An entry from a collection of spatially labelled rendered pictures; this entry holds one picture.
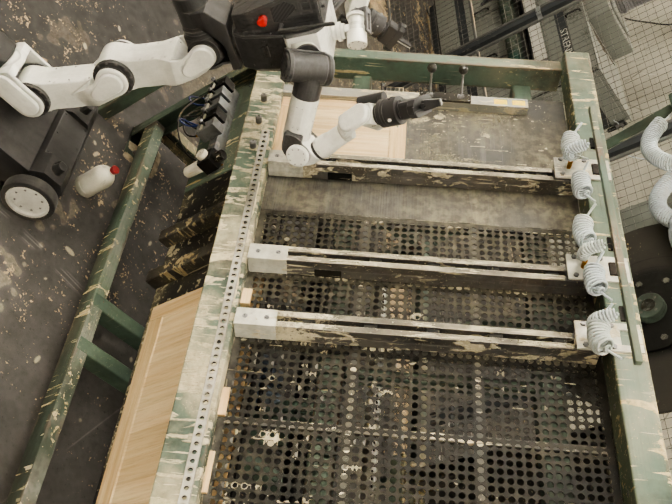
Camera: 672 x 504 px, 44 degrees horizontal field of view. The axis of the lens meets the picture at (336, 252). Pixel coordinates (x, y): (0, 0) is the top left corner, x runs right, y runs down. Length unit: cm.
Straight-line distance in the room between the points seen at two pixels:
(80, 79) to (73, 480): 141
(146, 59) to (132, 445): 129
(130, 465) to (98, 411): 51
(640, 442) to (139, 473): 150
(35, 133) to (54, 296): 61
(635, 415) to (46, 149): 222
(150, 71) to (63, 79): 34
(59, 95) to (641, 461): 224
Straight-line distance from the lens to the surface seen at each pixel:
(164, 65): 291
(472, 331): 247
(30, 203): 325
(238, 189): 286
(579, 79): 339
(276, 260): 261
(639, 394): 243
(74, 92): 311
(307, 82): 258
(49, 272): 331
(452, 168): 295
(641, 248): 332
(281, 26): 266
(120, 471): 285
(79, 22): 407
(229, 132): 316
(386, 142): 309
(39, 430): 291
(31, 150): 325
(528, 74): 350
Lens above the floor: 241
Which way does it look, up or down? 29 degrees down
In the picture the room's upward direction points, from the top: 68 degrees clockwise
